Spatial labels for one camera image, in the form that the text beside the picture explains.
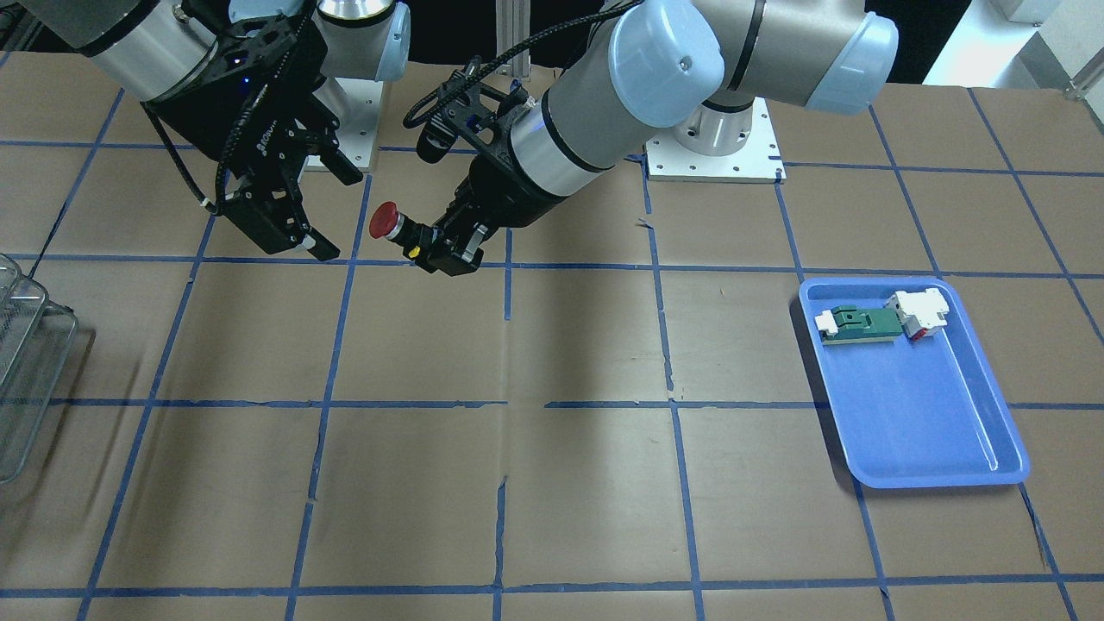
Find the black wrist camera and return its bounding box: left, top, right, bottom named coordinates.
left=417, top=85, right=480, bottom=164

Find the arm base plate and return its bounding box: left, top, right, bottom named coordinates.
left=645, top=97, right=787, bottom=185
left=315, top=78, right=386, bottom=173

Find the red emergency stop button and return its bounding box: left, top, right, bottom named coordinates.
left=369, top=201, right=438, bottom=260

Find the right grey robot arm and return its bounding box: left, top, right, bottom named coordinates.
left=25, top=1, right=411, bottom=262

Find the white circuit breaker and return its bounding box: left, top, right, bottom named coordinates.
left=884, top=287, right=951, bottom=343

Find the green terminal block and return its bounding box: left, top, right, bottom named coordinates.
left=813, top=305, right=904, bottom=343

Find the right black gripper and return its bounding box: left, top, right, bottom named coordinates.
left=142, top=1, right=364, bottom=262

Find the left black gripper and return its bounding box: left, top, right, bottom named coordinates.
left=414, top=138, right=565, bottom=278

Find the wire mesh shelf basket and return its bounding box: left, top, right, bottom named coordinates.
left=1, top=255, right=79, bottom=484

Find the blue plastic tray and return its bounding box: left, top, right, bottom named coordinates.
left=798, top=276, right=1032, bottom=490

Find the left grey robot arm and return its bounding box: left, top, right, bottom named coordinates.
left=370, top=1, right=900, bottom=276

